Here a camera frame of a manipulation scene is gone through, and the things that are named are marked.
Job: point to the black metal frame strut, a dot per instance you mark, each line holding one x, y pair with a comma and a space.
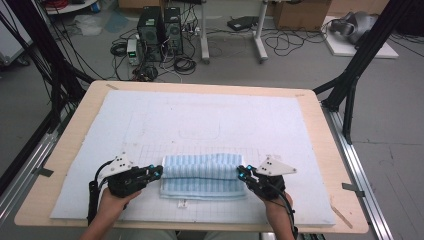
360, 60
43, 50

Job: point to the clear plastic bag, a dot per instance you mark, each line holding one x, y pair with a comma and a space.
87, 25

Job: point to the black flat device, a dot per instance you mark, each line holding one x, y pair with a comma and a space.
241, 22

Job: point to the white foam mat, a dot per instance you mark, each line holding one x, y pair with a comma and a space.
200, 116

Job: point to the white floor board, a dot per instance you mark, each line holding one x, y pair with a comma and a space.
343, 48

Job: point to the grey tape strip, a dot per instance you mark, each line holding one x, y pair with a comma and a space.
350, 187
45, 172

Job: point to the large cardboard box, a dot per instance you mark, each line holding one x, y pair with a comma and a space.
301, 15

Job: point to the white bench power supply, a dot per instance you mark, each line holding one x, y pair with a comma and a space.
132, 51

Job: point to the aluminium rail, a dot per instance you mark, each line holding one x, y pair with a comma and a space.
360, 173
30, 166

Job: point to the person's left hand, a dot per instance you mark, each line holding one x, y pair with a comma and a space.
111, 206

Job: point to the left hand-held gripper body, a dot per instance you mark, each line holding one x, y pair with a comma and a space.
125, 185

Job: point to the white round table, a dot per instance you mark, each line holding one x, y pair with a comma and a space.
71, 8

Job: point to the light blue striped towel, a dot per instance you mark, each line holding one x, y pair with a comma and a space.
203, 176

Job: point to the thin wooden stick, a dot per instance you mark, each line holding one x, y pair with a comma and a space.
341, 217

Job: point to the slim black computer tower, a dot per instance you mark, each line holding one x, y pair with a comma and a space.
173, 31

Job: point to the person's right hand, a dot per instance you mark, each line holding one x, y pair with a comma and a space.
278, 208

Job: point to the large black computer tower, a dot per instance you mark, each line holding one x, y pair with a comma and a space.
150, 33

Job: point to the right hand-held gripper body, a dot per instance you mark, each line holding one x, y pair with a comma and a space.
270, 188

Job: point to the white desk frame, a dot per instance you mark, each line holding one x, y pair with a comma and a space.
204, 40

